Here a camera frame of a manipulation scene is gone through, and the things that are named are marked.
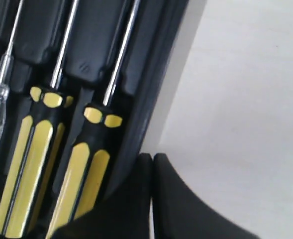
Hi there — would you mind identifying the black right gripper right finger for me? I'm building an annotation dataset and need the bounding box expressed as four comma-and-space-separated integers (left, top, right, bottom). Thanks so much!
153, 153, 258, 239

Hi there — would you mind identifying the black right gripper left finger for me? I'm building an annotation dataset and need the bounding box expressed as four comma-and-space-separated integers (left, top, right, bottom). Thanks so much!
52, 153, 153, 239

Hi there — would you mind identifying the black plastic tool case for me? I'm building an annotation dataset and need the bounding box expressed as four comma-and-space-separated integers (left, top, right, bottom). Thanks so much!
0, 0, 205, 239

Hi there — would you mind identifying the yellow black screwdriver right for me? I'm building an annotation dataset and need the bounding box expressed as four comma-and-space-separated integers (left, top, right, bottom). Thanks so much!
45, 0, 141, 239

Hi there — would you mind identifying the yellow black screwdriver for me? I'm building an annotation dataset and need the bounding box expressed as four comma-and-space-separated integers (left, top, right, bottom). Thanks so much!
0, 0, 79, 239
45, 0, 141, 239

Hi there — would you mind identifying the yellow black screwdriver left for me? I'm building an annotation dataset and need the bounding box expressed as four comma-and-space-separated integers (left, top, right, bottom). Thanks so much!
0, 0, 79, 239

